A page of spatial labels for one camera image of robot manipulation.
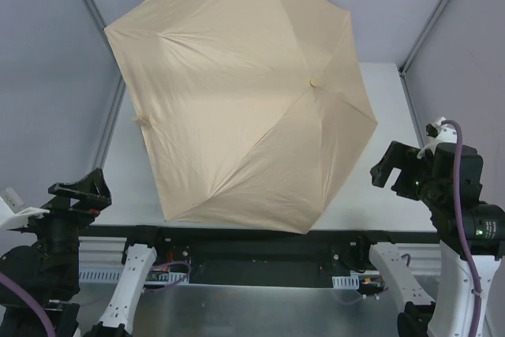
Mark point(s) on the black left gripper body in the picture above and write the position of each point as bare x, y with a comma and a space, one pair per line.
75, 203

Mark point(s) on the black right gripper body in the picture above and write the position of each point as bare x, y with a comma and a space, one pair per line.
405, 175

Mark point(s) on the beige folding umbrella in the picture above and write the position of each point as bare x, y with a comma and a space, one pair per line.
253, 112

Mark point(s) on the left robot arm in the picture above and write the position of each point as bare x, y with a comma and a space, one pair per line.
38, 281

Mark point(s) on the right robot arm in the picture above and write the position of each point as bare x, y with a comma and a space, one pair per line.
471, 233

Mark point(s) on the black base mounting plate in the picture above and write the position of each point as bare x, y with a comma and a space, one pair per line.
258, 257

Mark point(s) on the aluminium front rail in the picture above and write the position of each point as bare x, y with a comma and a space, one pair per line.
101, 252

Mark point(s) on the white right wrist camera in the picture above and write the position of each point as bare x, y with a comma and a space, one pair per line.
438, 132

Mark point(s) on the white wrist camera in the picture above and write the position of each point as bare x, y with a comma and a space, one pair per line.
438, 132
14, 212

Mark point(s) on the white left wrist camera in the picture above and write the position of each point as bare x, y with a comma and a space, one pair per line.
14, 212

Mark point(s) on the right aluminium frame post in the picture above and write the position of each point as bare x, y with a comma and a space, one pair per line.
425, 32

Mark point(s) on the right white cable duct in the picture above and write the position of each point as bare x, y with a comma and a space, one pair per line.
351, 282

